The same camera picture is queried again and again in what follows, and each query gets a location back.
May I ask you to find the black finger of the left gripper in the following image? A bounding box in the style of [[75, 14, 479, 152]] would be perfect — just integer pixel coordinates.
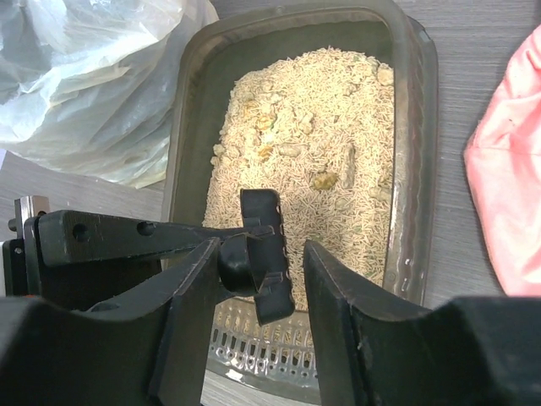
[[37, 210, 277, 267]]

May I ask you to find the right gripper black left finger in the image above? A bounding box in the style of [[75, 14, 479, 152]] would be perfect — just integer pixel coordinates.
[[1, 239, 219, 405]]

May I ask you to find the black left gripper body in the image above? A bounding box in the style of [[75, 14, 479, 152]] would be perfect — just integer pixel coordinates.
[[2, 196, 161, 311]]

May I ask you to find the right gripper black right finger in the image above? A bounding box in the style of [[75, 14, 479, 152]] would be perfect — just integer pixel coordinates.
[[303, 241, 540, 405]]

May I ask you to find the black slotted litter scoop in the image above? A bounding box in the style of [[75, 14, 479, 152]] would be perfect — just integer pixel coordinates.
[[218, 189, 295, 326]]

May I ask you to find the dark translucent litter box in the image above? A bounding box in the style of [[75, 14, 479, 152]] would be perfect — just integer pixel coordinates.
[[161, 1, 438, 405]]

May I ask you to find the beige cat litter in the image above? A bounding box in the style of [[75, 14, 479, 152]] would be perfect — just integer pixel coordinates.
[[203, 47, 395, 310]]

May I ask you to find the translucent plastic trash bag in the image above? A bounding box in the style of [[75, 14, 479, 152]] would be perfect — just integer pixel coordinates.
[[1, 1, 218, 188]]

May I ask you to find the pink cloth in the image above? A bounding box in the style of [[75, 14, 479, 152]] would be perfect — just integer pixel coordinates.
[[464, 29, 540, 297]]

